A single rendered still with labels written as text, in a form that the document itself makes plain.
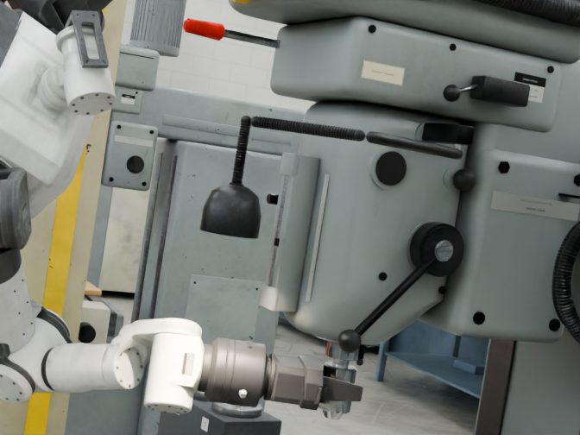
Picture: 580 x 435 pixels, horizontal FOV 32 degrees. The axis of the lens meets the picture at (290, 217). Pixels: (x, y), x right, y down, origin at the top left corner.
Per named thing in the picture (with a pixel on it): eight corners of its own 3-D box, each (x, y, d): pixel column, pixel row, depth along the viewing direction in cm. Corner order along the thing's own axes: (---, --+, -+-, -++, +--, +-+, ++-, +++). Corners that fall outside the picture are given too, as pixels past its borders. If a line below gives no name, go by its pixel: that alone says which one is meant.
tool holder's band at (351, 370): (337, 367, 146) (337, 360, 146) (362, 375, 143) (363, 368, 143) (316, 368, 143) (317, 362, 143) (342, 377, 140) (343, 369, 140)
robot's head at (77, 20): (59, 93, 141) (73, 65, 135) (48, 40, 144) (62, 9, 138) (103, 93, 144) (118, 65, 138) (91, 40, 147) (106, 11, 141)
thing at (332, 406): (330, 403, 146) (337, 367, 146) (356, 412, 143) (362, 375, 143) (310, 406, 143) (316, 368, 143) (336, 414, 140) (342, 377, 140)
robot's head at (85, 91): (49, 119, 140) (85, 88, 135) (36, 55, 143) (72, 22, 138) (89, 125, 145) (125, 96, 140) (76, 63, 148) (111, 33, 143)
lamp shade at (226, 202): (188, 228, 123) (195, 177, 123) (220, 229, 130) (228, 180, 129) (237, 238, 120) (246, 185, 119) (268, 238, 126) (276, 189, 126)
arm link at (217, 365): (239, 332, 139) (156, 320, 137) (230, 411, 135) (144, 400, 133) (230, 350, 149) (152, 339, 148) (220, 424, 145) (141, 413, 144)
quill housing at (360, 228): (321, 349, 129) (361, 98, 128) (257, 316, 148) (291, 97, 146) (445, 357, 138) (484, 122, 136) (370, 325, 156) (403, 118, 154)
